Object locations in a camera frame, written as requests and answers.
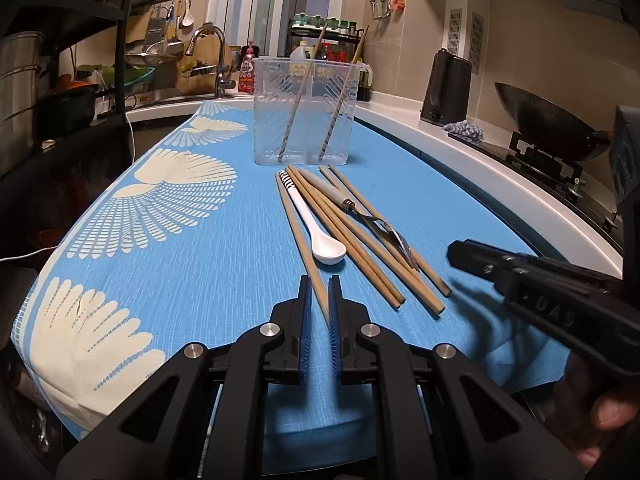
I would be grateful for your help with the white ceramic spoon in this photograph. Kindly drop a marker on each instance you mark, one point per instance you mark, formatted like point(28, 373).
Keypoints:
point(315, 225)

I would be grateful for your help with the metal kitchen faucet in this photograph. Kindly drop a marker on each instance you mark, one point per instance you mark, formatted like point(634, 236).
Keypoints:
point(218, 60)

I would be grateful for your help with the metal grater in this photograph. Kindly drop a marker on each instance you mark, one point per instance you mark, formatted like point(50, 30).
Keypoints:
point(156, 30)

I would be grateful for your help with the red soap pouch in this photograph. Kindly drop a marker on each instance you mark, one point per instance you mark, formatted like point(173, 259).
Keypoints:
point(247, 70)

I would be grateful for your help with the green plastic basin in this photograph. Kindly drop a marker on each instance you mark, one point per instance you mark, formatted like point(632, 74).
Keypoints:
point(136, 76)

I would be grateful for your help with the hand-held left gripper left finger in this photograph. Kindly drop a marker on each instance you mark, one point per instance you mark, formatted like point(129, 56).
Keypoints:
point(303, 327)

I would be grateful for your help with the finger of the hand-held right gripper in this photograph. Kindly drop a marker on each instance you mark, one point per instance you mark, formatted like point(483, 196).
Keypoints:
point(472, 257)

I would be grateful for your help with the grey knitted dish cloth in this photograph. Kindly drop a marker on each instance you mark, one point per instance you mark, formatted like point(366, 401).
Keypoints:
point(465, 131)

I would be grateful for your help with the large steel pot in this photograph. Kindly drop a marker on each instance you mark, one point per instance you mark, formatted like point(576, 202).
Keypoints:
point(17, 77)

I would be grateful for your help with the black wok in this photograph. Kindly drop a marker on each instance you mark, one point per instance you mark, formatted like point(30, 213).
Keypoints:
point(545, 117)

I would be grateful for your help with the black metal shelf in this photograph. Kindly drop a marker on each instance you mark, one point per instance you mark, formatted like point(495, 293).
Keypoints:
point(120, 60)

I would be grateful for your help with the black electric kettle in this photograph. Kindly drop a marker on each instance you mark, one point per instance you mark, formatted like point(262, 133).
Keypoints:
point(446, 87)

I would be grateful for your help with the row of green lidded jars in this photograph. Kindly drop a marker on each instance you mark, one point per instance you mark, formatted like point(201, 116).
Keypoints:
point(320, 21)

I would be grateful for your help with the clear plastic utensil container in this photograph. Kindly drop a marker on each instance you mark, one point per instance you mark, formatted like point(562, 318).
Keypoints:
point(304, 110)

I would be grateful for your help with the black cooking pot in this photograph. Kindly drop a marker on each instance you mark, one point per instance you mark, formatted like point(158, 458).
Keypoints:
point(67, 106)

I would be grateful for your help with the black gas stove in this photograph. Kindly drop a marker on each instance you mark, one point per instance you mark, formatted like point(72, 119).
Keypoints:
point(550, 170)

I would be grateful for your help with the brown printed bag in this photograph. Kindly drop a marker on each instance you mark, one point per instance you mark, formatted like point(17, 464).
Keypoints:
point(207, 57)

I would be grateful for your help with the black spice rack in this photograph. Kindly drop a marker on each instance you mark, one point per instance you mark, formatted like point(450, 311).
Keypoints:
point(345, 42)

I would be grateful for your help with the white plastic jug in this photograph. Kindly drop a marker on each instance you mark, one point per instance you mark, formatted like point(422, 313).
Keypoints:
point(300, 52)

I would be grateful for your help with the white wall vent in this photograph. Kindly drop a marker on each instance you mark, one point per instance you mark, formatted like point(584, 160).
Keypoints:
point(476, 42)
point(455, 32)

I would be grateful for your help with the person's right hand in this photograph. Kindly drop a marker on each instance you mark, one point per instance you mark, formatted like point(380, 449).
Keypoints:
point(607, 412)

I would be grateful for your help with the white ladle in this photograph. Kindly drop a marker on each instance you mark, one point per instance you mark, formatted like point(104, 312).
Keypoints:
point(187, 15)

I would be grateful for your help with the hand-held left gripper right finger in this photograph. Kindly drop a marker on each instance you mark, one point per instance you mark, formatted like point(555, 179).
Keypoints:
point(336, 330)

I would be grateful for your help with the blue cloth with white print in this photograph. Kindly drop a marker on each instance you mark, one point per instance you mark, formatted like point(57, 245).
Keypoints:
point(200, 260)

